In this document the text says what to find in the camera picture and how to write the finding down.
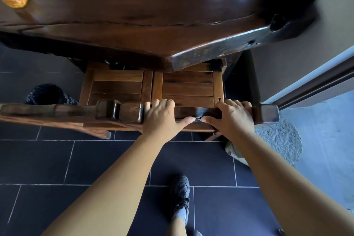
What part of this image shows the person's right hand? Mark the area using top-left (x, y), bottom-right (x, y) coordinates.
top-left (200, 99), bottom-right (255, 142)

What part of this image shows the person's left hand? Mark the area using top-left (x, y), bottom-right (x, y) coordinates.
top-left (142, 99), bottom-right (196, 141)

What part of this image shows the brown wooden chair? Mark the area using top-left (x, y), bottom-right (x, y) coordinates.
top-left (0, 61), bottom-right (154, 140)
top-left (119, 63), bottom-right (280, 142)

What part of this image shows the person's right forearm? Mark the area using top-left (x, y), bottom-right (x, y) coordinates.
top-left (235, 131), bottom-right (354, 236)

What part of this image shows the person's left forearm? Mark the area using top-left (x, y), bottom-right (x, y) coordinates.
top-left (41, 133), bottom-right (173, 236)

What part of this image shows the grey stone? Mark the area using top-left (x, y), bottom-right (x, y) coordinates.
top-left (225, 122), bottom-right (303, 167)

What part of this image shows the black sneaker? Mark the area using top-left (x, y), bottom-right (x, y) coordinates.
top-left (169, 175), bottom-right (191, 226)

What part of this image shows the dark wooden table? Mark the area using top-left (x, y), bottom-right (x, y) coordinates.
top-left (0, 0), bottom-right (345, 106)

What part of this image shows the grey sock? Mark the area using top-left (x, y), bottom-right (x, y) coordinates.
top-left (173, 207), bottom-right (189, 224)

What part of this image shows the black garbage bag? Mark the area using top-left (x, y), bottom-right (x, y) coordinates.
top-left (25, 83), bottom-right (79, 106)

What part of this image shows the person's leg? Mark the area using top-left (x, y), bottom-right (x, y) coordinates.
top-left (166, 216), bottom-right (187, 236)

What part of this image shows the sliding door frame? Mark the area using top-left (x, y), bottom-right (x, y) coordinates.
top-left (262, 45), bottom-right (354, 110)

